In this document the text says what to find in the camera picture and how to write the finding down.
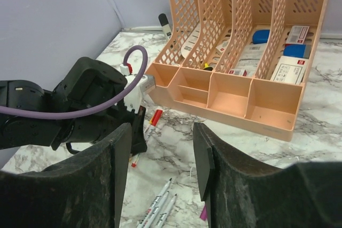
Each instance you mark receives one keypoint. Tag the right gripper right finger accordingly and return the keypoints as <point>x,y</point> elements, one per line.
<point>241,191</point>

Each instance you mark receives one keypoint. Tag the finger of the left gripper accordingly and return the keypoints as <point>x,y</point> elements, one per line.
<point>138,139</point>

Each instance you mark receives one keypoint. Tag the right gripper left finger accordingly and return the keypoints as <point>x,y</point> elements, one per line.
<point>85,190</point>

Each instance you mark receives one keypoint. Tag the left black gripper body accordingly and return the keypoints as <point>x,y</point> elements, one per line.
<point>88,83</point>

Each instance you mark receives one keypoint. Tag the red pen cap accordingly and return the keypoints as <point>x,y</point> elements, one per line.
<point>156,117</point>

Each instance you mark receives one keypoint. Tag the yellow pen cap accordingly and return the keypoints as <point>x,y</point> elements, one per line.
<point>208,67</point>

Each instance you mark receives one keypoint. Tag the yellow-end white marker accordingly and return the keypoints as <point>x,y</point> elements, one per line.
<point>134,160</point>

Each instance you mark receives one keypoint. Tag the red-end white marker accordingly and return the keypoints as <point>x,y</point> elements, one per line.
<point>148,132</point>

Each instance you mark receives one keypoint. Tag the purple pen cap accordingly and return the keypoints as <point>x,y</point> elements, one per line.
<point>203,215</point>

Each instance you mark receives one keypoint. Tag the blue-end white marker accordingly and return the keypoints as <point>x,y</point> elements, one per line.
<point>154,203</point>

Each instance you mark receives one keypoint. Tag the purple-end white marker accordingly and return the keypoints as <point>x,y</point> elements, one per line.
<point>163,216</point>

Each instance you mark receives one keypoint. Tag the black grey stapler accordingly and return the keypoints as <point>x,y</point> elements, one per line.
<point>165,25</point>

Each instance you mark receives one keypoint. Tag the white printed box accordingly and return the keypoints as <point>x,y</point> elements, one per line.
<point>290,70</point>

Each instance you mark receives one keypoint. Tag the small white red box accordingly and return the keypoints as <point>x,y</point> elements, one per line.
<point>221,47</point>

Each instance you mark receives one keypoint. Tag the white paper package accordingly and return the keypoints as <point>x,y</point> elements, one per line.
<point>249,59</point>

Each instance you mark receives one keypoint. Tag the orange plastic desk organizer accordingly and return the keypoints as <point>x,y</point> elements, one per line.
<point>255,103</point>

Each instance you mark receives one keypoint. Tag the blue eraser box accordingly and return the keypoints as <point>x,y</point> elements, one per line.
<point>297,51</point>

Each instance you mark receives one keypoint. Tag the white red staples box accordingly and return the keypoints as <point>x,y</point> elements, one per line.
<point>297,35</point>

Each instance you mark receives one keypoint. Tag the blue stamp box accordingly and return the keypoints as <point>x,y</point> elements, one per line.
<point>260,36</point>

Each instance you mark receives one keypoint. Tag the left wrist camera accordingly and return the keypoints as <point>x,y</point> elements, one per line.
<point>134,98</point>

